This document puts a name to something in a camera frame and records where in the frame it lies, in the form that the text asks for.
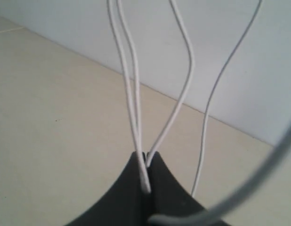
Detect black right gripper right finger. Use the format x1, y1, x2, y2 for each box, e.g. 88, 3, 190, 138
147, 152, 205, 218

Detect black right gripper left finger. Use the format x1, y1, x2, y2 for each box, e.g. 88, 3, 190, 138
68, 152, 148, 226

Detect white wired earphones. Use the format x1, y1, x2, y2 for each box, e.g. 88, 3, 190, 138
107, 0, 264, 197

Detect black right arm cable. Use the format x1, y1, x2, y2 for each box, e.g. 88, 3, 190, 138
149, 117, 291, 223

